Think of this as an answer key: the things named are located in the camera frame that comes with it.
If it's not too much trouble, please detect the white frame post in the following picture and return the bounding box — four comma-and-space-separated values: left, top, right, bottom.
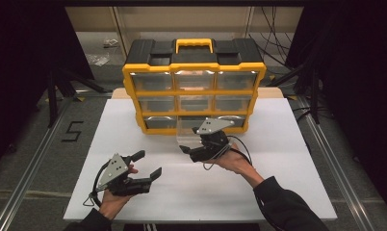
111, 6, 134, 56

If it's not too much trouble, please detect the grid of clear drawers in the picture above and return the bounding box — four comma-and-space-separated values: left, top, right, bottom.
130, 69, 258, 130

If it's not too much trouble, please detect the dark curtain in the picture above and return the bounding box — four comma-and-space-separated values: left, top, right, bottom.
0, 5, 95, 169
283, 5, 387, 220

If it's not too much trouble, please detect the person's right hand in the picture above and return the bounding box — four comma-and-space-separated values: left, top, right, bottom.
208, 142, 255, 176

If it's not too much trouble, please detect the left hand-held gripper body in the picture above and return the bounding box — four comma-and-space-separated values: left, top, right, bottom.
96, 152, 153, 197

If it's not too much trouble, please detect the clear plastic bag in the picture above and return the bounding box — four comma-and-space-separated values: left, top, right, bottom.
85, 52, 111, 67

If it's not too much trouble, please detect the yellow black organizer cabinet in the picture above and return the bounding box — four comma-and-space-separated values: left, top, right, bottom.
121, 38, 268, 136

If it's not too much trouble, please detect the bundle of black cables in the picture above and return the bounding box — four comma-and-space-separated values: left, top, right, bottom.
245, 6, 299, 69

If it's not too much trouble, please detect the person's left hand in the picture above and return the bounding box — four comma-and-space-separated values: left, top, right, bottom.
98, 164, 140, 221

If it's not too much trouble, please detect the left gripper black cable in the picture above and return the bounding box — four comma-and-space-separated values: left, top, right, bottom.
83, 160, 112, 209

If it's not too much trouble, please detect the tan wooden table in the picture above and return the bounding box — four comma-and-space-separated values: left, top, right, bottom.
112, 87, 284, 100

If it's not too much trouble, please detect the clear plastic drawer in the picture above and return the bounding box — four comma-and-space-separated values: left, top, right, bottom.
176, 115, 212, 146

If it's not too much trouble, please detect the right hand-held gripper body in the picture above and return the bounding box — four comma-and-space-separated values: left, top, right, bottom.
189, 116, 236, 164

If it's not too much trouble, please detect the black metal stand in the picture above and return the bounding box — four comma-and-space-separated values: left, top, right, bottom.
46, 67, 113, 129
268, 62, 322, 125

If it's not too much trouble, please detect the metal floor rail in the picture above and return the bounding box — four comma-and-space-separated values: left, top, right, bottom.
297, 95, 377, 231
0, 95, 74, 231

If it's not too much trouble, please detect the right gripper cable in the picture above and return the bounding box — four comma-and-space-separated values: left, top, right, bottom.
202, 134, 254, 171

